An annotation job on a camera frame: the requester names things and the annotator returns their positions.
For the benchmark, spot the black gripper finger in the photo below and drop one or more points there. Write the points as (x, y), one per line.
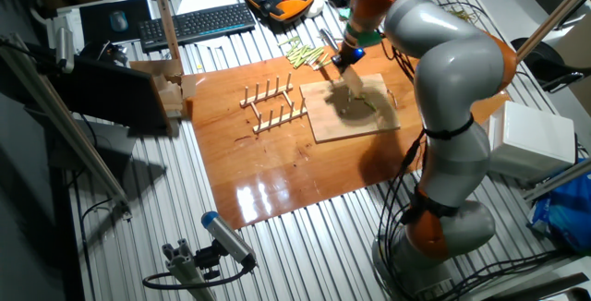
(348, 68)
(338, 64)

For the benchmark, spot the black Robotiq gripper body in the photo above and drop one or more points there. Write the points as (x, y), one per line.
(349, 55)

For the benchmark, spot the steel cleaver knife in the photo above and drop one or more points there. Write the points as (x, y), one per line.
(353, 84)

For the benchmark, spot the green garlic stalk piece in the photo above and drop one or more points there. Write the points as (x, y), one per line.
(368, 103)

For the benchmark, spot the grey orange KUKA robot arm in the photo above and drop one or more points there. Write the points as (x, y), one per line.
(457, 61)

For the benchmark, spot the pile of cut garlic stalks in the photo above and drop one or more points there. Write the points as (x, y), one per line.
(302, 54)

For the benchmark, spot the pile of green garlic leaves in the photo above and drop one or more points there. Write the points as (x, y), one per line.
(461, 15)

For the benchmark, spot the white egg-shaped object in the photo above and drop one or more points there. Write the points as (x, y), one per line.
(315, 8)

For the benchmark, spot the light wooden cutting board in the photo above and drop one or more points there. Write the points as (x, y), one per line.
(323, 125)

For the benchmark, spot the wooden peg dish rack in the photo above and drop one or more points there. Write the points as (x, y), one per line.
(272, 118)

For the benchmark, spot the large reddish wooden board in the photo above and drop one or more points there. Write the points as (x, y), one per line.
(277, 176)

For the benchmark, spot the black computer keyboard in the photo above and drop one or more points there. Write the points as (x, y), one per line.
(198, 24)

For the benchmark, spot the brown cardboard pieces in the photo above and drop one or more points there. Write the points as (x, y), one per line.
(171, 93)

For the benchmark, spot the white plastic drawer box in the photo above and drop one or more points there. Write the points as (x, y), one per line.
(535, 139)

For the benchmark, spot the black mouse pad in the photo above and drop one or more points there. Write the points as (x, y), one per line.
(138, 19)

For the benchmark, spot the black office chair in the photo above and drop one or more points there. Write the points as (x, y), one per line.
(554, 68)

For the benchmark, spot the grey computer mouse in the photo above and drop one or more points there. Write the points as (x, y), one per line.
(119, 21)

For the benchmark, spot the black flat monitor panel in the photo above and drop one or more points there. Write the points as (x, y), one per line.
(115, 93)

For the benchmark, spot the small black device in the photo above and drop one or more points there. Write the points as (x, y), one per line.
(104, 51)

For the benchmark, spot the blue plastic bag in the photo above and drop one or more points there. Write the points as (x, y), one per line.
(568, 208)

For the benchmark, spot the green printed wrist mount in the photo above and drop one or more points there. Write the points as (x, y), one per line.
(369, 38)

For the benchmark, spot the wooden upright post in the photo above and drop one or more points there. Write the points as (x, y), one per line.
(164, 15)

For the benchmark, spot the grey camera with blue cap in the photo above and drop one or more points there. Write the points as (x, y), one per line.
(226, 236)

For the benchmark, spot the slanted wooden frame beam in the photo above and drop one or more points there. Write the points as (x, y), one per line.
(554, 12)

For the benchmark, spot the low aluminium frame beam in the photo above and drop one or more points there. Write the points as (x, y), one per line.
(554, 181)

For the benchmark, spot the aluminium profile camera mount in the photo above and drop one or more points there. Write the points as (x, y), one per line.
(184, 268)

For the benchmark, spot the silver camera on frame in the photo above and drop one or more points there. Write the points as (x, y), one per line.
(64, 49)

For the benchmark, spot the slanted aluminium frame beam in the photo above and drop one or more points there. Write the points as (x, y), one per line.
(69, 130)

